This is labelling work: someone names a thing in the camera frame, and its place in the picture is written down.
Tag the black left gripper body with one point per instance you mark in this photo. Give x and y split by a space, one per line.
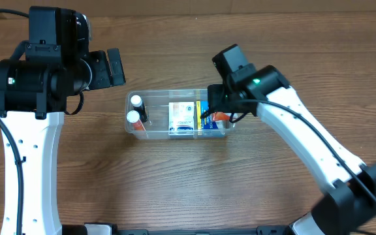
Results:
116 67

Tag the clear plastic container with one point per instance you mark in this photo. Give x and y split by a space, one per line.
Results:
156 103

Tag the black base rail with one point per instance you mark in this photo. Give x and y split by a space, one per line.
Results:
207 231

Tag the blue Vicks VapoDrops box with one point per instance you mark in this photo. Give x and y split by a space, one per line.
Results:
208 127

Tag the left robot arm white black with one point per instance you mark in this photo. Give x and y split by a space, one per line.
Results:
53 64

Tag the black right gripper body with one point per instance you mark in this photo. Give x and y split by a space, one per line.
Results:
215 98

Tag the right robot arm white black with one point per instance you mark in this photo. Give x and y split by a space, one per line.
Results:
347 183

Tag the black tube white cap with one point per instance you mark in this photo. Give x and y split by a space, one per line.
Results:
139 106

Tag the orange tube white cap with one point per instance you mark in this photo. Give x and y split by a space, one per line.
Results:
133 117

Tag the red Panadol box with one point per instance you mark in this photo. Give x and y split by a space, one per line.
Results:
220 116

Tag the white Hansaplast plaster box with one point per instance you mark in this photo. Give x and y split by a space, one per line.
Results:
181 118

